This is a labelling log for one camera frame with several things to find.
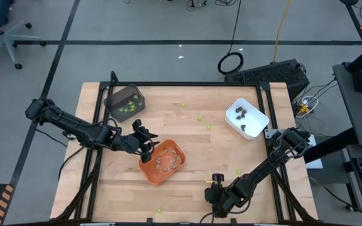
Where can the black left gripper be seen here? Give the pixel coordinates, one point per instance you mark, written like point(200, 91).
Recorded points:
point(127, 143)

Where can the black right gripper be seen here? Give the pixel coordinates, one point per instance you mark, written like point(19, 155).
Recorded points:
point(228, 197)

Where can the grey object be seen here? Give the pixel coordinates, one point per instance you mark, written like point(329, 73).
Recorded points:
point(239, 109)

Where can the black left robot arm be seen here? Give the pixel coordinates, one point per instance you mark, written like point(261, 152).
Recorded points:
point(74, 127)

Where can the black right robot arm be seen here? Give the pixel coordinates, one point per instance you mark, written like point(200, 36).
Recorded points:
point(262, 169)

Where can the yellow tag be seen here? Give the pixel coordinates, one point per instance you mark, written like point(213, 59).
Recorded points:
point(209, 181)

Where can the orange plastic bin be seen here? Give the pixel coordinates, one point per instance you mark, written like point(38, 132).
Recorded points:
point(156, 177)

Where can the dark grey plastic bin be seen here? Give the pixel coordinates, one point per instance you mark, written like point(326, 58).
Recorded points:
point(113, 103)

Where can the white plastic bin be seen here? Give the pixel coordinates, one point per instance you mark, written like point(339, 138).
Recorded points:
point(256, 122)

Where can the white paper sheet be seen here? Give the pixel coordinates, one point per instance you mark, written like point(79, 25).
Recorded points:
point(316, 163)

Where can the black desk crossbar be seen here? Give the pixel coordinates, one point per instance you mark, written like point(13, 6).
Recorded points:
point(328, 147)

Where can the black computer tower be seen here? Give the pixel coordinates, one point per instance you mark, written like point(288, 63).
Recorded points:
point(269, 73)

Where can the grey office chair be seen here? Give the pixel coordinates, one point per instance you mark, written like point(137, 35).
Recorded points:
point(6, 39)

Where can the black round stand base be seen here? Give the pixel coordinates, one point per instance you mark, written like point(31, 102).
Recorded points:
point(349, 1)

